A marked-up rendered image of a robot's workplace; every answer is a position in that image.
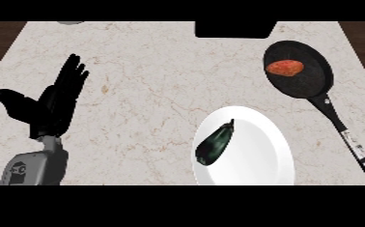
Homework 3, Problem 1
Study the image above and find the black appliance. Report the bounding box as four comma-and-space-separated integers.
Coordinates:
194, 21, 278, 40

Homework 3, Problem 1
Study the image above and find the black frying pan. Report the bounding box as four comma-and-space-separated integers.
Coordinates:
263, 40, 365, 173

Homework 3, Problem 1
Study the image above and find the dark green eggplant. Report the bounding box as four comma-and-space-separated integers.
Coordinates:
194, 118, 237, 167

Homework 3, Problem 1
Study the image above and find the orange sweet potato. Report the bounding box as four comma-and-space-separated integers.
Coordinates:
265, 59, 305, 78

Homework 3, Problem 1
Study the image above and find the white plate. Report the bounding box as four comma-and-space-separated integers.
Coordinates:
191, 105, 297, 186

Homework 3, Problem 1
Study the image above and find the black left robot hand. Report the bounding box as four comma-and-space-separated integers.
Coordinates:
0, 53, 92, 141

